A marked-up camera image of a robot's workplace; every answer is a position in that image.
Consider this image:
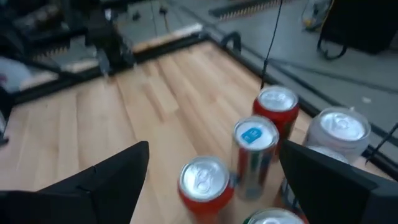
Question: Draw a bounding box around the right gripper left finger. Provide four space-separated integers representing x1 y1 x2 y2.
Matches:
0 141 150 224

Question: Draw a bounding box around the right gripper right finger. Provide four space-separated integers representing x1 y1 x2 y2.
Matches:
279 139 398 224

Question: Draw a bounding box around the green can silver top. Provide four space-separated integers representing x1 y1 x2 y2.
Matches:
243 207 305 224

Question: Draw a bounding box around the white pink Spindrift can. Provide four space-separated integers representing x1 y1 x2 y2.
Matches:
303 106 372 162

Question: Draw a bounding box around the blue silver Red Bull can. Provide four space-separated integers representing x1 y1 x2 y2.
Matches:
230 114 280 202

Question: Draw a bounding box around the red Fanta strawberry can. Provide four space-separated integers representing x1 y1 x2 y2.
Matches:
177 155 236 223

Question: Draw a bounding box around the red Coca-Cola can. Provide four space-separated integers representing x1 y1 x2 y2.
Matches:
252 85 300 141

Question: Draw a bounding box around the white paper sheet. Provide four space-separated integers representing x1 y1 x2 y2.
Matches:
0 57 34 93

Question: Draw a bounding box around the black desk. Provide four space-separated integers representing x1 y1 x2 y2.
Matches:
0 0 91 68

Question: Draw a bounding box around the black equipment case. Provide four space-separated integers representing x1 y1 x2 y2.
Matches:
320 0 398 54

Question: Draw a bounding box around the black aluminium table frame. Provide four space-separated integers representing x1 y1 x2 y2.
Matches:
0 29 398 181

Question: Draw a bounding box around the coiled black cable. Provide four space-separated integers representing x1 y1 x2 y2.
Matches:
316 32 348 60

